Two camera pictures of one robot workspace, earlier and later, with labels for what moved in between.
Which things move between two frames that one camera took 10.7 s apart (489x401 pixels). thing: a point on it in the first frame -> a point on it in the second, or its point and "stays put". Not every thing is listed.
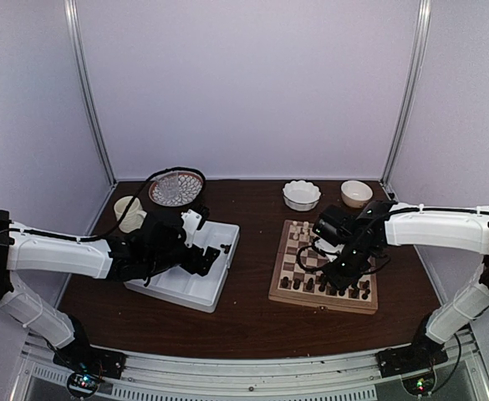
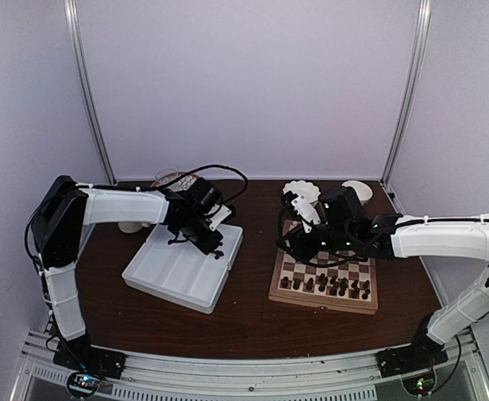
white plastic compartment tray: x=179 y=286 stays put
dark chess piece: x=322 y=286 stays put
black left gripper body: x=191 y=265 -> x=193 y=233
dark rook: x=364 y=296 stays put
